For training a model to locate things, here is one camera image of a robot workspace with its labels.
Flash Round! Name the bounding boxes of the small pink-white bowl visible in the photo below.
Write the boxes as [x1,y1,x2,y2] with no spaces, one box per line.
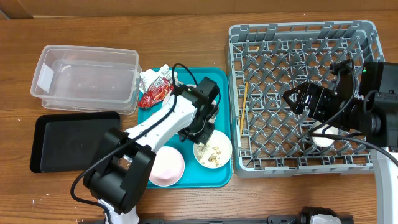
[149,146,185,187]

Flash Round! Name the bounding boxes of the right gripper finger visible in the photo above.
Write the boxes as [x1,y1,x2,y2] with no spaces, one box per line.
[282,93,302,114]
[284,83,309,95]

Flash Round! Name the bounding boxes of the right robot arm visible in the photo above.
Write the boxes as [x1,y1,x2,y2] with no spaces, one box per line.
[283,59,397,223]

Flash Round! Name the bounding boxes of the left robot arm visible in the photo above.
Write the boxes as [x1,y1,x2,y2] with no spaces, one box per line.
[83,77,220,223]

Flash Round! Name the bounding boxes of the red snack wrapper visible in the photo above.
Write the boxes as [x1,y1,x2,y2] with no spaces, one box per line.
[137,77,174,109]

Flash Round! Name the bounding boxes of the clear plastic storage bin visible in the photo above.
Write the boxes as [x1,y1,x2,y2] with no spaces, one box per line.
[30,45,141,115]

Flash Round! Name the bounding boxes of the crumpled white paper wad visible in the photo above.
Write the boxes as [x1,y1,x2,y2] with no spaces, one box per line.
[139,64,172,93]

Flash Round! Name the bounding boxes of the white paper cup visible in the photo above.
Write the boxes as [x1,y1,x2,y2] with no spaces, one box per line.
[311,124,339,147]

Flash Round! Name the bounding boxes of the large white plate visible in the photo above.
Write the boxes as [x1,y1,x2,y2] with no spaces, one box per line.
[161,84,217,124]

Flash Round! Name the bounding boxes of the teal serving tray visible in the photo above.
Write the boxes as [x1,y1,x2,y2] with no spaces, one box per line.
[134,67,233,189]

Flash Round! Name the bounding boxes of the black plastic tray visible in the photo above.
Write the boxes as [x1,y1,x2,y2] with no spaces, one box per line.
[30,111,121,173]

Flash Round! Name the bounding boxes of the grey dishwasher rack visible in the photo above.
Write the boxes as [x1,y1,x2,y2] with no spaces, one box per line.
[226,20,386,178]

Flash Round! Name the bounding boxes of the wooden chopstick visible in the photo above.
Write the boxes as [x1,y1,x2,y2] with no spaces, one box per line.
[239,82,249,136]

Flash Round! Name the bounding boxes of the white bowl with rice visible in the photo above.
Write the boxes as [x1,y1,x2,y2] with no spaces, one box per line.
[193,130,233,169]

